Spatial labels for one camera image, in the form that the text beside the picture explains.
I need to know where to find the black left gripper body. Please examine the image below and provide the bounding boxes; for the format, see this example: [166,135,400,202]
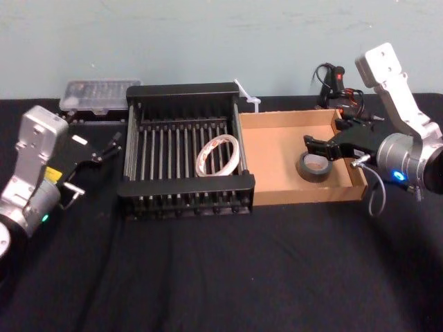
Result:
[44,127,105,192]

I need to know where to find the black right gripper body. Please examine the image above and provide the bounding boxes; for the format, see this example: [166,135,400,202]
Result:
[330,122,382,163]

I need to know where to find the silver tape roll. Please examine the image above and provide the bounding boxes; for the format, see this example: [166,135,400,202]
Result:
[297,151,334,183]

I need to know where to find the white tape roll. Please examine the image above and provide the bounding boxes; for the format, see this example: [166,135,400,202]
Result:
[196,135,240,178]

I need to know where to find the clear plastic case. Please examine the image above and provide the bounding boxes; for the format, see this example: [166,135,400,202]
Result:
[59,79,143,122]

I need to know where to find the shallow brown cardboard tray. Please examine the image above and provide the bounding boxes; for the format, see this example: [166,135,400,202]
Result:
[238,108,368,208]

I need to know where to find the black rack with steel bars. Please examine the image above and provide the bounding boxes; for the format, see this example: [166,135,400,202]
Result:
[116,82,256,222]

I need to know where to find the black table cloth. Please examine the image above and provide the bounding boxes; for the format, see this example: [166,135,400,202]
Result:
[0,91,443,332]

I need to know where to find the left gripper cable with plug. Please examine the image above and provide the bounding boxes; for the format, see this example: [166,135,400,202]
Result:
[58,182,87,210]

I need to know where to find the gripper cable with plug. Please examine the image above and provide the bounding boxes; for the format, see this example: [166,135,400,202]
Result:
[58,182,87,210]
[349,160,425,218]

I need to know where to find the right gripper cable with plug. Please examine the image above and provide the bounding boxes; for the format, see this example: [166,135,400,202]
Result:
[349,160,425,218]

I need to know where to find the plain pale wall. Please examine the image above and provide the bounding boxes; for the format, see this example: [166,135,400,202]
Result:
[0,0,443,102]

